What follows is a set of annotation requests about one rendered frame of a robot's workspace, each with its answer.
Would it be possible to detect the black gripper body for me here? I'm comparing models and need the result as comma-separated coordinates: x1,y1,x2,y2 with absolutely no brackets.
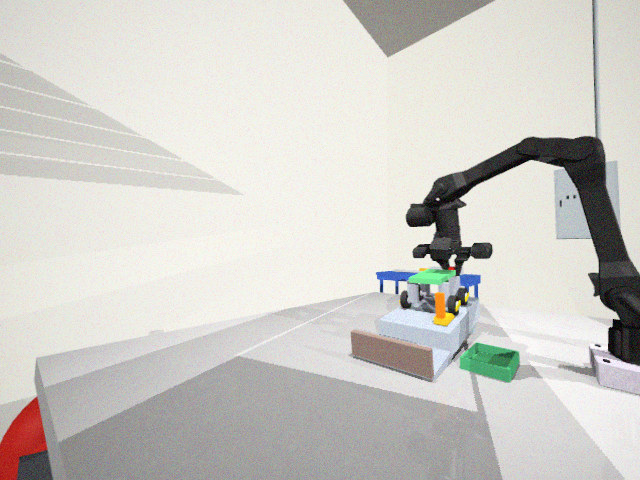
412,224,493,259

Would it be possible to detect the green tray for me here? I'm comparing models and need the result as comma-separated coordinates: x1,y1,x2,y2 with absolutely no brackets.
460,342,520,382
470,351,512,368

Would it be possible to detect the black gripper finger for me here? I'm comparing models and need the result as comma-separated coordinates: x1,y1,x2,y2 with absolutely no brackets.
454,254,471,276
431,259,450,270

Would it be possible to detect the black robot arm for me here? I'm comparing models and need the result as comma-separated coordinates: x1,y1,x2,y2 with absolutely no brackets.
406,136,640,366

